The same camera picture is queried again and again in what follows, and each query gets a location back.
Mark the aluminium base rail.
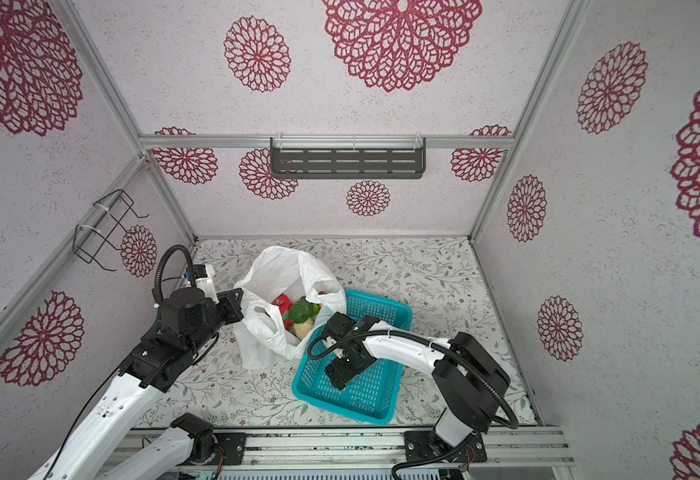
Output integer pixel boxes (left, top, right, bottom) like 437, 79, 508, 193
167, 426, 583, 479

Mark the dark green round fruit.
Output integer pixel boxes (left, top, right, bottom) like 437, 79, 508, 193
283, 298, 322, 326

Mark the white plastic bag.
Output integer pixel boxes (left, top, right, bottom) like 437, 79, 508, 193
234, 246, 347, 371

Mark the red dragon fruit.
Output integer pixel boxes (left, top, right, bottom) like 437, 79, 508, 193
271, 294, 293, 330

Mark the grey wall shelf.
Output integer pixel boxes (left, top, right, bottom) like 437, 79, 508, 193
269, 137, 427, 180

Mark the beige pear fruit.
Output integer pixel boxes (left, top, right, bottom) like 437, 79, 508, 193
293, 318, 315, 341

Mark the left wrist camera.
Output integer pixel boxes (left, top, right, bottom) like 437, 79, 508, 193
193, 264, 219, 304

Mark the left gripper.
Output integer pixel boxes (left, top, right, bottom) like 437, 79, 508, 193
187, 288, 245, 357

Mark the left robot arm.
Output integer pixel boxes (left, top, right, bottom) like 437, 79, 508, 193
32, 244, 243, 479

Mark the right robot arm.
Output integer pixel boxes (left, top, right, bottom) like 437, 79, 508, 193
306, 313, 520, 479

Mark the black wire rack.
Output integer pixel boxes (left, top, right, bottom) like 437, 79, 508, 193
71, 189, 149, 272

